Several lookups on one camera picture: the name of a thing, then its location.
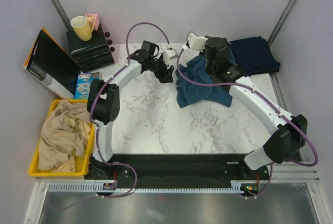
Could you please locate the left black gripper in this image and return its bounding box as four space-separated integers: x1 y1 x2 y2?
149 54 175 84

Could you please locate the teal blue t-shirt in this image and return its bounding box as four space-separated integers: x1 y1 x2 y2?
175 55 232 108

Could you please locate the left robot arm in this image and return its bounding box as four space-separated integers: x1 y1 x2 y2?
87 41 178 179

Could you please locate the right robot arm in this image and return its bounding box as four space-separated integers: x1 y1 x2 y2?
199 37 308 179

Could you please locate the folded navy t-shirt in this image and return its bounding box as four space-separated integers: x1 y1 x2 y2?
230 36 280 76

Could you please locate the black stepped stand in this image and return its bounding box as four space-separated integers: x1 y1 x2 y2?
67 24 114 73

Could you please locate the blue picture booklet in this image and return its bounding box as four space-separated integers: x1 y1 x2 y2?
74 72 102 100

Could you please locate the pink small box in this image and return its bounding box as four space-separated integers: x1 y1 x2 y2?
85 13 100 31

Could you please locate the yellow ceramic mug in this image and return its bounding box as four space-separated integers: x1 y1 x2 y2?
70 16 93 41

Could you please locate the beige t-shirt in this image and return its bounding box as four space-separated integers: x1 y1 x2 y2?
38 100 91 173

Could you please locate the black orange cardboard box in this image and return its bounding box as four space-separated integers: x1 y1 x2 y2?
23 28 81 99

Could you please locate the yellow plastic bin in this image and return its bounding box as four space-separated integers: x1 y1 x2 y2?
29 99 94 177

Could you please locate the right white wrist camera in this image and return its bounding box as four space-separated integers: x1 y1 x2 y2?
182 31 208 52

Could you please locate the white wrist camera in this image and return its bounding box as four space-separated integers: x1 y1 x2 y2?
182 31 208 52
163 48 178 62

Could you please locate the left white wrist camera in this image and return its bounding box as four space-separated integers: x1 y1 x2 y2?
163 48 178 62

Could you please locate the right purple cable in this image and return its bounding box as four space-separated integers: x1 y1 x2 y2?
175 45 319 200

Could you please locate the purple cable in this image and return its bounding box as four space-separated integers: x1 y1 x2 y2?
48 22 172 211
175 45 319 200

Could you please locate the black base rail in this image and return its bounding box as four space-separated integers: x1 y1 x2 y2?
84 154 269 188

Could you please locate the right aluminium frame post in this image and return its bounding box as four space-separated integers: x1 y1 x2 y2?
267 0 298 46

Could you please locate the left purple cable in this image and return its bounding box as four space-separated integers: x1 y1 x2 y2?
48 22 172 211

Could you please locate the grey slotted cable duct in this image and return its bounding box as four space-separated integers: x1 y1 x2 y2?
47 181 259 194

